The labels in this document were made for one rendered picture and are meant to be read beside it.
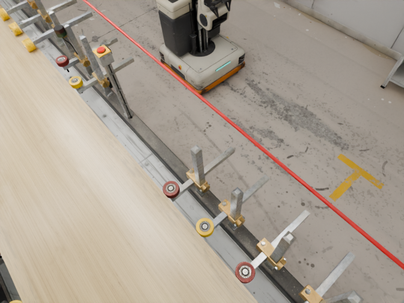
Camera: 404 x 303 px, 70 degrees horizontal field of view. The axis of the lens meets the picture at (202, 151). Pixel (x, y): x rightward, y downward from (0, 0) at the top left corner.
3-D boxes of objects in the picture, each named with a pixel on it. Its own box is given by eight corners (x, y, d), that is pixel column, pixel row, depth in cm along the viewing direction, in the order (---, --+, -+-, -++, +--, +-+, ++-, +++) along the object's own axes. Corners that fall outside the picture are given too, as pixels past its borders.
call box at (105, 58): (108, 56, 156) (103, 44, 150) (115, 62, 153) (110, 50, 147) (97, 62, 154) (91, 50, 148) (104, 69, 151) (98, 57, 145)
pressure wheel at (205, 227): (204, 245, 135) (202, 238, 125) (194, 231, 138) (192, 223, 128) (217, 235, 137) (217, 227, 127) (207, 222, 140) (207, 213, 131)
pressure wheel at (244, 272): (248, 290, 124) (250, 286, 114) (231, 280, 126) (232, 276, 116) (255, 272, 127) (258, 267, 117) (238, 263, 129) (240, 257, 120)
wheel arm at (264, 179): (264, 177, 150) (265, 173, 146) (269, 181, 149) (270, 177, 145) (200, 232, 137) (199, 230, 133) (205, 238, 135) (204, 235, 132)
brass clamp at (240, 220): (226, 201, 144) (226, 197, 140) (246, 221, 139) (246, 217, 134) (217, 209, 143) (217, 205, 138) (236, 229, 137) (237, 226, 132)
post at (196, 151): (202, 190, 163) (196, 143, 123) (207, 194, 162) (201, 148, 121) (198, 193, 162) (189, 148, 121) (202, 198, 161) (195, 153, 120)
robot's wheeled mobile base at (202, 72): (160, 64, 313) (155, 45, 292) (205, 38, 332) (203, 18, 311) (199, 99, 284) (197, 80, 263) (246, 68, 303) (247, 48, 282)
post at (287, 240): (270, 259, 140) (289, 229, 100) (275, 265, 139) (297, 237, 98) (264, 264, 139) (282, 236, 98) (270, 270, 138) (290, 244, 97)
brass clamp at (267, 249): (263, 239, 133) (265, 236, 129) (286, 262, 128) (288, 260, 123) (254, 248, 132) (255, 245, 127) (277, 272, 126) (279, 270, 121)
